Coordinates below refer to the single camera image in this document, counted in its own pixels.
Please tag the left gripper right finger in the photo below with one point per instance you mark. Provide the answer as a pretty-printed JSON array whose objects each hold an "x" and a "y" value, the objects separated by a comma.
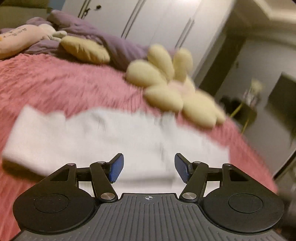
[{"x": 184, "y": 167}]

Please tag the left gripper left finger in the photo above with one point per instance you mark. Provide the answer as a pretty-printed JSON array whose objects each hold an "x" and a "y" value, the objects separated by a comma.
[{"x": 114, "y": 167}]

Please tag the white knit sweater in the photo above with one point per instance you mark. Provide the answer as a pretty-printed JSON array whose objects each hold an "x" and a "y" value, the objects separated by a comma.
[{"x": 43, "y": 143}]

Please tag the dark object on table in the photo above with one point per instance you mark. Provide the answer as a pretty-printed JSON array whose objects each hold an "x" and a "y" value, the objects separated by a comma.
[{"x": 229, "y": 104}]

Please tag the yellow legged side table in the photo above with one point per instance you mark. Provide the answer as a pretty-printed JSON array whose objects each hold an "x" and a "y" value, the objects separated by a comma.
[{"x": 242, "y": 113}]

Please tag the yellow flower shaped pillow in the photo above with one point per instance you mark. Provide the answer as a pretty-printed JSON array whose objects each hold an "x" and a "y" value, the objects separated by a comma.
[{"x": 168, "y": 87}]

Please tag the flower bouquet on table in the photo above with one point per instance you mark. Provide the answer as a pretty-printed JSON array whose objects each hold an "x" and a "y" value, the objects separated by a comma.
[{"x": 252, "y": 96}]

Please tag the pink ribbed bed blanket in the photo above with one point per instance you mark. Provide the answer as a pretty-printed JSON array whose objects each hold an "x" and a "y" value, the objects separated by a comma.
[{"x": 49, "y": 84}]

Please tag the purple duvet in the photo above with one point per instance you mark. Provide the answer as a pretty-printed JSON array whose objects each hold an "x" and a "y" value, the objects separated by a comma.
[{"x": 122, "y": 52}]

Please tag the small yellow cushion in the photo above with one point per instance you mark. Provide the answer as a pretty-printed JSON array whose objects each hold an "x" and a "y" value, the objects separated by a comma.
[{"x": 85, "y": 50}]

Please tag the cream plush long pillow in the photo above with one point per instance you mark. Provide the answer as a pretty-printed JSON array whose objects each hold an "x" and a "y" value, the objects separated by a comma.
[{"x": 16, "y": 40}]

